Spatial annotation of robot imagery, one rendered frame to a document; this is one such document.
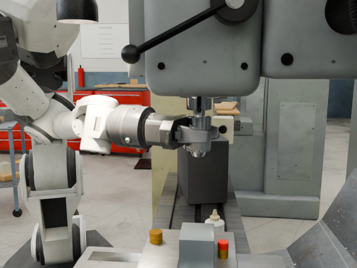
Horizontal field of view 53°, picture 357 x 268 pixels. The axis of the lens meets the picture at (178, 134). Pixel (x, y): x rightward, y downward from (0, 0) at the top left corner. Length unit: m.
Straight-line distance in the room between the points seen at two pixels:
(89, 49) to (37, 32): 9.22
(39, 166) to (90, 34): 8.99
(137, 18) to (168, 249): 0.40
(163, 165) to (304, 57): 2.01
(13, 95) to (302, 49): 0.65
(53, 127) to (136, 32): 0.40
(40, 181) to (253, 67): 0.86
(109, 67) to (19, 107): 9.05
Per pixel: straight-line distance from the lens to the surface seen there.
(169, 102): 2.42
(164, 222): 0.95
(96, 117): 0.76
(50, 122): 0.99
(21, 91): 0.93
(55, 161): 1.24
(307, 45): 0.58
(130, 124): 0.70
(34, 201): 1.30
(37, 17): 0.89
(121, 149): 5.45
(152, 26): 0.59
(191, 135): 0.66
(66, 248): 1.45
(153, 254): 0.58
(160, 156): 2.49
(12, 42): 0.88
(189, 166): 1.02
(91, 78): 10.10
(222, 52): 0.58
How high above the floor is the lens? 1.36
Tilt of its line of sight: 11 degrees down
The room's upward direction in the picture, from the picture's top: straight up
